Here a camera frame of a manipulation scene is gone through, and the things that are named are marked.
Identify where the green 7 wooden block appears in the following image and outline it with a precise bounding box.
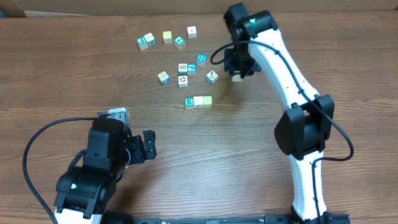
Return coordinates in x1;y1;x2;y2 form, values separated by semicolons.
232;75;243;82

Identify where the yellow I wooden block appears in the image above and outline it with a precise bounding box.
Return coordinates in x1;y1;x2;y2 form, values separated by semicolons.
203;96;213;108

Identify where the green R wooden block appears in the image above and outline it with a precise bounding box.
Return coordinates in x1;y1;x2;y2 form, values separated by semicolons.
184;98;195;110

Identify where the white 7 wooden block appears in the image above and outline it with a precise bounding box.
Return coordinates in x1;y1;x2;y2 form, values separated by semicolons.
193;96;203;108

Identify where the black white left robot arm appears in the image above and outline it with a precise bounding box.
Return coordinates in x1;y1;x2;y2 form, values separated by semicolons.
54;118;157;223

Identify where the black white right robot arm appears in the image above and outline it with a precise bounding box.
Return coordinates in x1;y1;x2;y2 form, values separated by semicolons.
223;3;334;223

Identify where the white block blue side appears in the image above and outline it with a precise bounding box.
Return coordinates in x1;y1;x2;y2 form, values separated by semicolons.
206;70;219;84

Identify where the blue H wooden block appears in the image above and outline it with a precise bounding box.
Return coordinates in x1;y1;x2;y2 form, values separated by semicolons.
197;54;207;67

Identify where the blue P wooden block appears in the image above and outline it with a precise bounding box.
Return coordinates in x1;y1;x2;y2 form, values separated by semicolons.
187;63;197;75

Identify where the plain white wooden block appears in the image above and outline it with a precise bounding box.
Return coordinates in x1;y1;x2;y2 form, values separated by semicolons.
187;26;197;39

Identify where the wooden block brain picture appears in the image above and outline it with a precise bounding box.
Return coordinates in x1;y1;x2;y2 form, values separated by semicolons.
178;63;188;76

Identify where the white block round picture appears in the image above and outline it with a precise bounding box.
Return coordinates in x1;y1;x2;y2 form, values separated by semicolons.
178;75;188;88

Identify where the green A wooden block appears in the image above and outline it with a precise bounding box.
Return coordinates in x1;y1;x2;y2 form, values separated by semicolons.
174;36;186;50

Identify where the yellow top wooden block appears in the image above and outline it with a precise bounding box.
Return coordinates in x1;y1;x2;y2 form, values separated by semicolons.
162;31;173;44

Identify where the wooden block green 2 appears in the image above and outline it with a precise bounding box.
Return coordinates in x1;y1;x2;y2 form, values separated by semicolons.
144;32;156;47

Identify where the green J wooden block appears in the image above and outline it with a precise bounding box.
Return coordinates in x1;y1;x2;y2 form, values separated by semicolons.
136;37;149;50

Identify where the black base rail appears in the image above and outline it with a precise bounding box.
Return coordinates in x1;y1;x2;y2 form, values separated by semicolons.
102;213;351;224

